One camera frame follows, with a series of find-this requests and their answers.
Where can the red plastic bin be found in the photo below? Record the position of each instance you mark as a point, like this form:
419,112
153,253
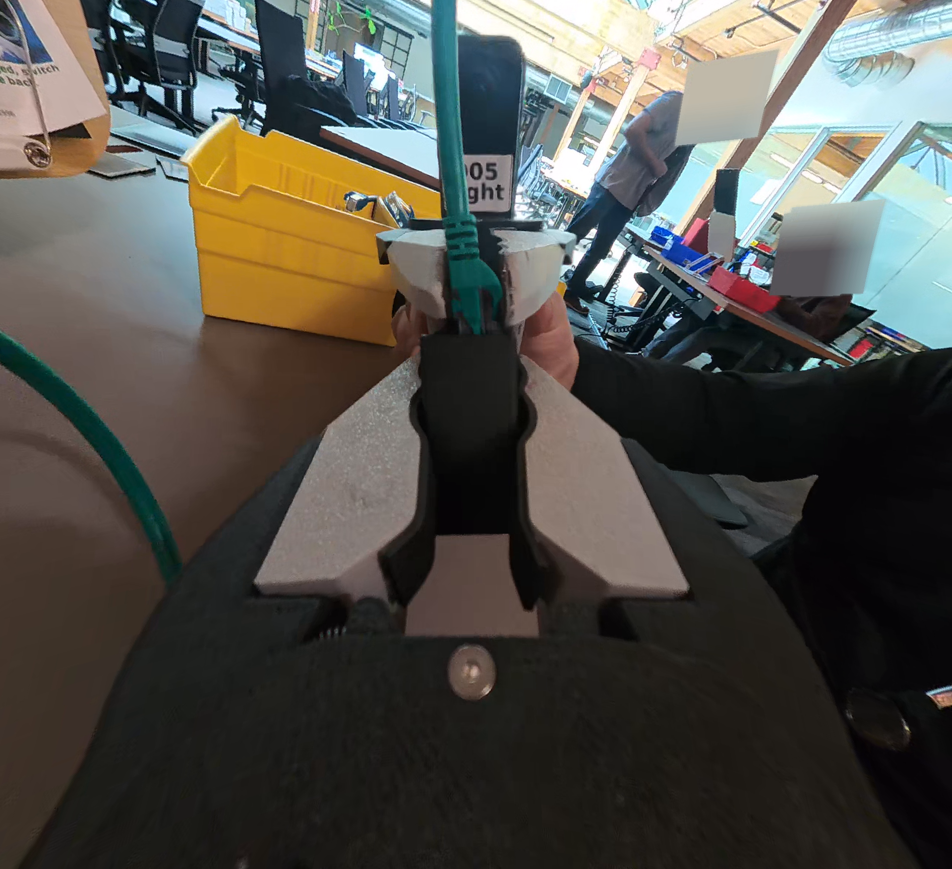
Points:
744,289

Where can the blue plastic bin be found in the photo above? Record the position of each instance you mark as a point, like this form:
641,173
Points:
684,251

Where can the person's right hand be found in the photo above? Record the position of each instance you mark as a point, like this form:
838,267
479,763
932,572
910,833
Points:
554,348

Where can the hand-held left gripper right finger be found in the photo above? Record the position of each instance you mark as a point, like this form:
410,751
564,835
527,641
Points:
595,504

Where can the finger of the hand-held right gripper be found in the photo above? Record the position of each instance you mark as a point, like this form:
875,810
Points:
535,274
416,266

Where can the black office chair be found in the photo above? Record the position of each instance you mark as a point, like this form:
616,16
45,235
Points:
178,43

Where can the instruction sheet on stand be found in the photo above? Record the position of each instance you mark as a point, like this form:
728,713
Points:
82,28

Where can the person's right forearm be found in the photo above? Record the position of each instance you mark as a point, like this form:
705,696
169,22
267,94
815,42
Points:
744,415

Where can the black table pad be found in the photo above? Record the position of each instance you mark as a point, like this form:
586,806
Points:
126,164

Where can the yellow plastic bin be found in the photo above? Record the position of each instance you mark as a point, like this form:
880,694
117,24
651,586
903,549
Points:
282,251

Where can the black network switch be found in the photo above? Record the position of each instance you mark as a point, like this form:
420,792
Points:
476,437

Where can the wooden support post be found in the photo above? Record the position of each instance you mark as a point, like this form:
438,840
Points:
803,88

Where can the printed instruction sheet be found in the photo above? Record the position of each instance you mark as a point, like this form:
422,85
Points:
37,65

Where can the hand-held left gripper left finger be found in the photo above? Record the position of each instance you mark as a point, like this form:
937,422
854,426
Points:
349,497

